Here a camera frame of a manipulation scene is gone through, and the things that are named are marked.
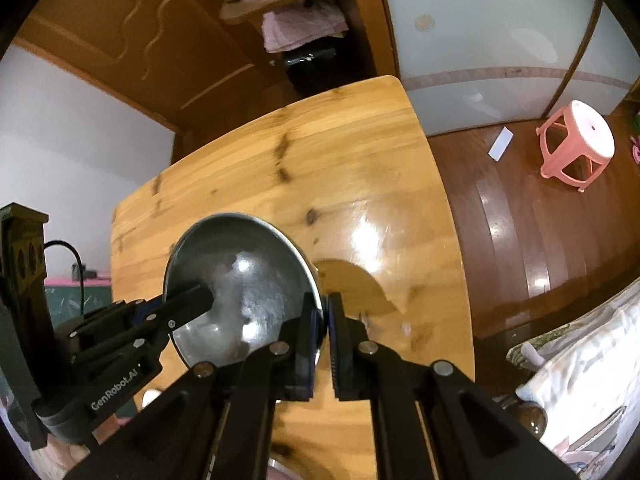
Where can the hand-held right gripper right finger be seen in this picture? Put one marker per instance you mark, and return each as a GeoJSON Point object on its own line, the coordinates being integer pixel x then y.
{"type": "Point", "coordinates": [334, 330]}

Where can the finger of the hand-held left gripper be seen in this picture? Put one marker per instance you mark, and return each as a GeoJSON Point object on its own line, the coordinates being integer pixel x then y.
{"type": "Point", "coordinates": [120, 312]}
{"type": "Point", "coordinates": [187, 305]}

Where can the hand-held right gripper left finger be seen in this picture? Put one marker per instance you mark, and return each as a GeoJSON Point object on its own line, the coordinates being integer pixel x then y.
{"type": "Point", "coordinates": [312, 322]}

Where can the small steel bowl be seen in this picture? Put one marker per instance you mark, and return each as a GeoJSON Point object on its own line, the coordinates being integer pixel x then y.
{"type": "Point", "coordinates": [250, 270]}

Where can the black clamp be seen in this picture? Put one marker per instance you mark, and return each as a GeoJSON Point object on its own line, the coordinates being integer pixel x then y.
{"type": "Point", "coordinates": [86, 272]}

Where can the dark round knob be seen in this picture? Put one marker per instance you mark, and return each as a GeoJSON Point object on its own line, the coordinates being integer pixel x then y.
{"type": "Point", "coordinates": [531, 419]}

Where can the white paper slip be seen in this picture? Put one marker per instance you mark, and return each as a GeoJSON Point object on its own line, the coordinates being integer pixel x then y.
{"type": "Point", "coordinates": [501, 143]}

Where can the black bag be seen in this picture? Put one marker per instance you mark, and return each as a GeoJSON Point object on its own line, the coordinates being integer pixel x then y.
{"type": "Point", "coordinates": [312, 67]}

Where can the printed blanket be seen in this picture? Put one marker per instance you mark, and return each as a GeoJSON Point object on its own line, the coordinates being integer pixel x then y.
{"type": "Point", "coordinates": [585, 375]}

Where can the wooden door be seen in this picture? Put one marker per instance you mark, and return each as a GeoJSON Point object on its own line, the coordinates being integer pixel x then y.
{"type": "Point", "coordinates": [165, 45]}

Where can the pink cloth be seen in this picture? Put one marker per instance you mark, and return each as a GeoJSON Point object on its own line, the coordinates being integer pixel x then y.
{"type": "Point", "coordinates": [305, 27]}

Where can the pink plastic stool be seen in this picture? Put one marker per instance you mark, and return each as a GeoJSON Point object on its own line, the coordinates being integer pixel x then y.
{"type": "Point", "coordinates": [577, 140]}

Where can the white sliding closet door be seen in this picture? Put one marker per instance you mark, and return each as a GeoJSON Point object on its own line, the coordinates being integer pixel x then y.
{"type": "Point", "coordinates": [480, 35]}
{"type": "Point", "coordinates": [605, 65]}

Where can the pink toy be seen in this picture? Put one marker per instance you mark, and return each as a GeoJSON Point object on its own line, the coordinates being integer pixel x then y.
{"type": "Point", "coordinates": [636, 142]}

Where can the green chalkboard with pink frame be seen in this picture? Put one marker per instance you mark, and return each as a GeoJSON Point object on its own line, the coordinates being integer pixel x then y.
{"type": "Point", "coordinates": [65, 305]}

